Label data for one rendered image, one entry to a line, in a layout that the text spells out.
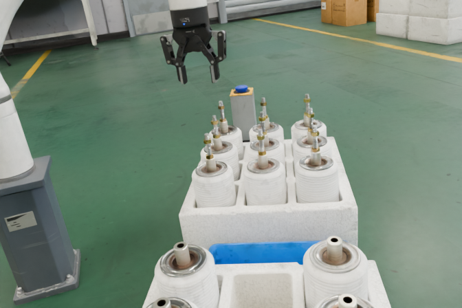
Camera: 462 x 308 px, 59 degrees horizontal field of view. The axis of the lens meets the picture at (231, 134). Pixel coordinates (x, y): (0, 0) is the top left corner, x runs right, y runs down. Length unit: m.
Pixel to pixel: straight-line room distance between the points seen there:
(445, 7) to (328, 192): 2.58
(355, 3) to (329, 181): 3.76
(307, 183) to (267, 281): 0.25
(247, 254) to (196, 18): 0.51
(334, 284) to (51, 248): 0.68
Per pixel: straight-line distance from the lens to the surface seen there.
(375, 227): 1.17
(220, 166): 0.95
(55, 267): 1.10
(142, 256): 1.14
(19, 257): 1.09
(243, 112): 1.28
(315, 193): 0.91
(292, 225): 0.92
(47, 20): 5.93
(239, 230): 0.93
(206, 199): 0.93
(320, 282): 0.64
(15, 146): 0.99
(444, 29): 3.37
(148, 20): 5.91
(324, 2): 4.97
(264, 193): 0.91
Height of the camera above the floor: 0.67
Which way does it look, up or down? 22 degrees down
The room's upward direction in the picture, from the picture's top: 7 degrees counter-clockwise
